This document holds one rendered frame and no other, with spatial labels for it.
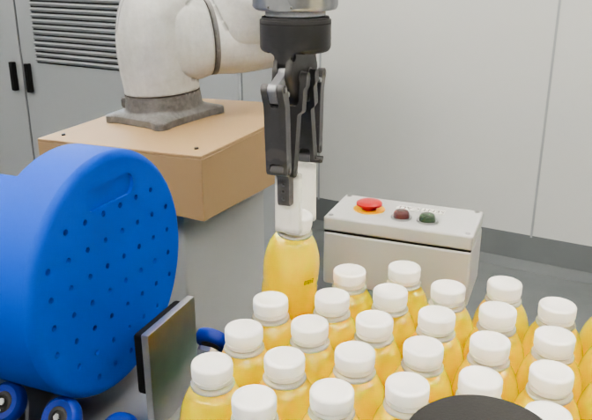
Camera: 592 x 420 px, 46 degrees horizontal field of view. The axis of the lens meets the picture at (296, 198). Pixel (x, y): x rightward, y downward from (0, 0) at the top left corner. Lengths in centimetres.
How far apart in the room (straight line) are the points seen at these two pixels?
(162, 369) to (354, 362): 25
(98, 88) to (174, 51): 149
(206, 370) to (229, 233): 84
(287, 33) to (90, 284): 34
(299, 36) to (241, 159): 60
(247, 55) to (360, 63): 220
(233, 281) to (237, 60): 47
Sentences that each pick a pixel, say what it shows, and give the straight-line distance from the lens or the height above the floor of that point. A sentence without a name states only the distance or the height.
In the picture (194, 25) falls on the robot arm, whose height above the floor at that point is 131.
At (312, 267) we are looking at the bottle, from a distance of 80.
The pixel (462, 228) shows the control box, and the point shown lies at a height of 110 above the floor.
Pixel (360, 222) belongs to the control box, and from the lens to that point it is 93.
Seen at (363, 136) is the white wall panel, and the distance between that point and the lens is 367.
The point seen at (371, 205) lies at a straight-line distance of 96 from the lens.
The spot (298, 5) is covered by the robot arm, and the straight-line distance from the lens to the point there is 70.
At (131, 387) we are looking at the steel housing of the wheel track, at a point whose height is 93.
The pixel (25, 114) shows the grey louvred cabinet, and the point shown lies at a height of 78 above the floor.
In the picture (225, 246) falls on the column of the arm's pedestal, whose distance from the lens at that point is 147.
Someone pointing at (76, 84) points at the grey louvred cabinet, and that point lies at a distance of 294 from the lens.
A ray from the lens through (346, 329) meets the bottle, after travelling 78.
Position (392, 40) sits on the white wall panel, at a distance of 353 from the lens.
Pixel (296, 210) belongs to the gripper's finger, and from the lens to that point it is 77.
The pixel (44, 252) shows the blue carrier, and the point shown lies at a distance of 72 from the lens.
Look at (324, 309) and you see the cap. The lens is 77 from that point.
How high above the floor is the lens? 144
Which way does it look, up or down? 19 degrees down
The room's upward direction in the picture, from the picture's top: straight up
